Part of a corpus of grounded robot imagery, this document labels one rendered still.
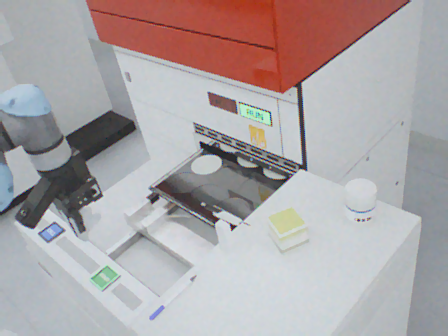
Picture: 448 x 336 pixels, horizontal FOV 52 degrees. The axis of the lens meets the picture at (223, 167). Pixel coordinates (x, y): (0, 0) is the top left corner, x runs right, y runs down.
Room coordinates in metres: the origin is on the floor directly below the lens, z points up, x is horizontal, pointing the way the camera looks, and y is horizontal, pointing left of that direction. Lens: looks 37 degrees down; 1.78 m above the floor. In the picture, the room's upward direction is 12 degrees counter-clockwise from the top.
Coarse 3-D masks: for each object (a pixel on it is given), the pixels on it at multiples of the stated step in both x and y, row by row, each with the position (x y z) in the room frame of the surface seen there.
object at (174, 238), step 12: (144, 216) 1.02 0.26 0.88; (156, 228) 0.96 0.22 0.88; (168, 228) 0.95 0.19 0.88; (180, 228) 0.94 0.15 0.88; (156, 240) 0.92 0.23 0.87; (168, 240) 0.90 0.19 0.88; (180, 240) 0.89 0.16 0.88; (192, 240) 0.88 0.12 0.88; (204, 240) 0.87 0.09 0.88; (168, 252) 0.88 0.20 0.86; (180, 252) 0.85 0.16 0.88; (192, 252) 0.84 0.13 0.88; (204, 252) 0.83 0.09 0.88; (192, 264) 0.80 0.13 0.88
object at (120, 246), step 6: (168, 204) 1.09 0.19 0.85; (174, 210) 1.08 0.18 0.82; (126, 234) 0.99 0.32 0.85; (132, 234) 0.99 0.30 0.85; (138, 234) 0.99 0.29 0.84; (120, 240) 0.97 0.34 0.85; (126, 240) 0.97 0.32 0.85; (132, 240) 0.98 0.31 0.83; (114, 246) 0.95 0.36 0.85; (120, 246) 0.95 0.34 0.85; (126, 246) 0.96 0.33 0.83; (108, 252) 0.93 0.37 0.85; (114, 252) 0.94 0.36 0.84; (120, 252) 0.95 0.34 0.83; (114, 258) 0.93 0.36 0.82
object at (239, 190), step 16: (192, 160) 1.22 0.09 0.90; (224, 160) 1.19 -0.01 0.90; (176, 176) 1.16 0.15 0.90; (192, 176) 1.14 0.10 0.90; (208, 176) 1.12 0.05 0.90; (224, 176) 1.11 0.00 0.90; (240, 176) 1.09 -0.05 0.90; (256, 176) 1.07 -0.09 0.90; (176, 192) 1.08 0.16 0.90; (192, 192) 1.06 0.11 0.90; (208, 192) 1.05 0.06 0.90; (224, 192) 1.03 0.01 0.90; (240, 192) 1.01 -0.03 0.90; (256, 192) 1.00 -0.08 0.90; (272, 192) 0.99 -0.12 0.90; (192, 208) 0.99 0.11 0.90; (224, 208) 0.96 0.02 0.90; (240, 208) 0.95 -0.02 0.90; (256, 208) 0.93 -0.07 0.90
